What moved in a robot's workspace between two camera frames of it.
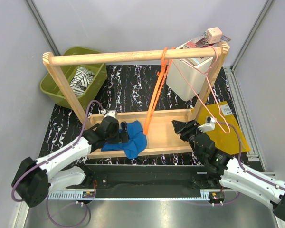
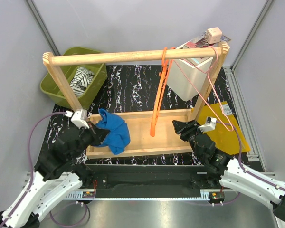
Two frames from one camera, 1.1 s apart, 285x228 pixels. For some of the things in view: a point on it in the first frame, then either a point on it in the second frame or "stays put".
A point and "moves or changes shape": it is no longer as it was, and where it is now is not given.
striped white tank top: (82, 80) stays put
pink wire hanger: (206, 73) moves or changes shape
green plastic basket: (50, 84) stays put
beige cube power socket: (213, 35) stays put
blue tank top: (137, 143) moves or changes shape
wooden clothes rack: (162, 128) stays put
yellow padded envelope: (227, 133) stays put
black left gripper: (123, 136) → (99, 135)
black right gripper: (185, 128) stays put
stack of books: (202, 42) stays put
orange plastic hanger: (166, 65) moves or changes shape
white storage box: (186, 78) stays put
